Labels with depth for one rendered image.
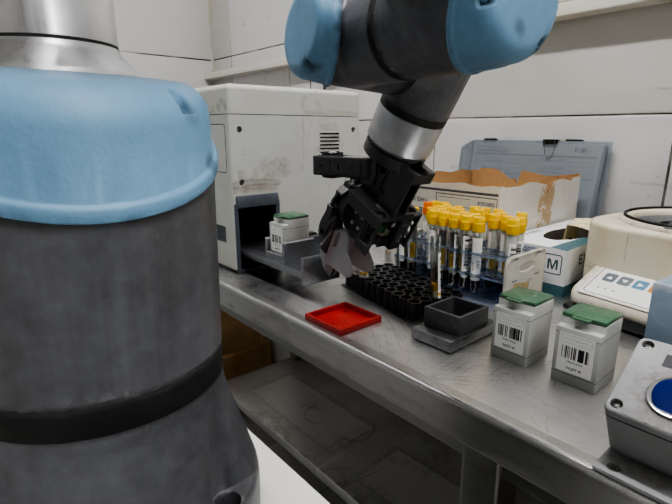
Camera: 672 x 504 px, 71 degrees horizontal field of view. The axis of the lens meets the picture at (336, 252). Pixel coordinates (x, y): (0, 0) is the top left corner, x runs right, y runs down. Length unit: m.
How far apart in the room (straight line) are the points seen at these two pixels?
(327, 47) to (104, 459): 0.32
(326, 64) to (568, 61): 0.76
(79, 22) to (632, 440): 0.45
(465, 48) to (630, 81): 0.76
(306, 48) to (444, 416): 0.34
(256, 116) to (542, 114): 0.61
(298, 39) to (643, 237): 0.47
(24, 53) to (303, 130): 0.57
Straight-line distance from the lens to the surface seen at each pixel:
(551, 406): 0.47
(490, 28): 0.31
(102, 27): 0.36
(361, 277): 0.69
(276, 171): 0.81
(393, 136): 0.51
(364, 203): 0.54
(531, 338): 0.52
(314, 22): 0.41
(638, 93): 1.06
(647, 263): 0.68
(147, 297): 0.20
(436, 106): 0.50
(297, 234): 0.71
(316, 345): 0.58
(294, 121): 0.83
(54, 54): 0.34
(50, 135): 0.19
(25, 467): 0.24
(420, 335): 0.55
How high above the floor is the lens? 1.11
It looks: 14 degrees down
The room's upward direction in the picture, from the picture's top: straight up
